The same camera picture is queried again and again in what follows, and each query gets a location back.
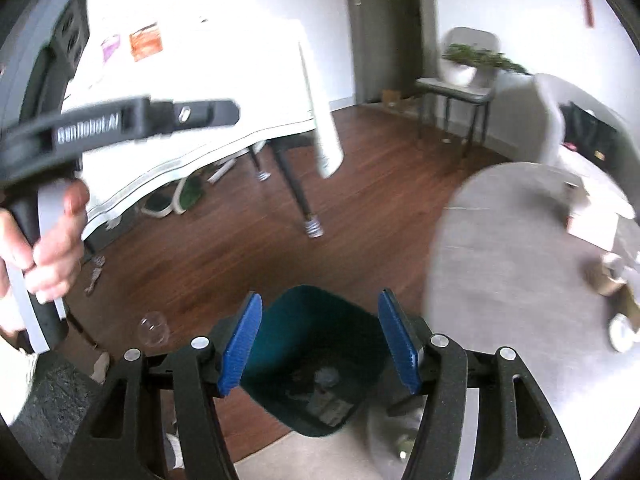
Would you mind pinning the clear plastic cup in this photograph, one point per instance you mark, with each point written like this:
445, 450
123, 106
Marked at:
153, 330

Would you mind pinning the potted green plant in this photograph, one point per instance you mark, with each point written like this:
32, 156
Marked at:
480, 60

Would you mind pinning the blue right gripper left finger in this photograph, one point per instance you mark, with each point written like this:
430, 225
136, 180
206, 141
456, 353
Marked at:
235, 338

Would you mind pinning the dark green trash bin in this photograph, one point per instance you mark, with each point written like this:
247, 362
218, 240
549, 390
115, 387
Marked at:
315, 360

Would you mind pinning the person's left hand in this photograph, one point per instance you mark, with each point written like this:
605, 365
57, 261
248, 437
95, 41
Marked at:
51, 265

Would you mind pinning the red and white open box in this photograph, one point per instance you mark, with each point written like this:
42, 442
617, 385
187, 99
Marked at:
594, 212

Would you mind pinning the brown paper cup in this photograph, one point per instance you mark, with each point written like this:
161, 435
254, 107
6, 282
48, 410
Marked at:
609, 274

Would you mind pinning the black table leg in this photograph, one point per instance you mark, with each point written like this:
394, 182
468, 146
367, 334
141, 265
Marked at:
279, 148

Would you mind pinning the dark grey door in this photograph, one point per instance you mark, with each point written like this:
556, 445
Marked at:
387, 47

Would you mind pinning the white tablecloth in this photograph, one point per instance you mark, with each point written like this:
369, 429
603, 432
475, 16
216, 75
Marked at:
231, 83

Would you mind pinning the grey dining chair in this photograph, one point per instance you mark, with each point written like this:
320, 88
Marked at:
479, 93

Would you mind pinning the black handbag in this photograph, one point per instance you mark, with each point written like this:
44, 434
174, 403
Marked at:
588, 136

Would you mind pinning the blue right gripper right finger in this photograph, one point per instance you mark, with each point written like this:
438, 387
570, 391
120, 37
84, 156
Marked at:
402, 340

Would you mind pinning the grey armchair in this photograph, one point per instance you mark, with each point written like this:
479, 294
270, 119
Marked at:
544, 142

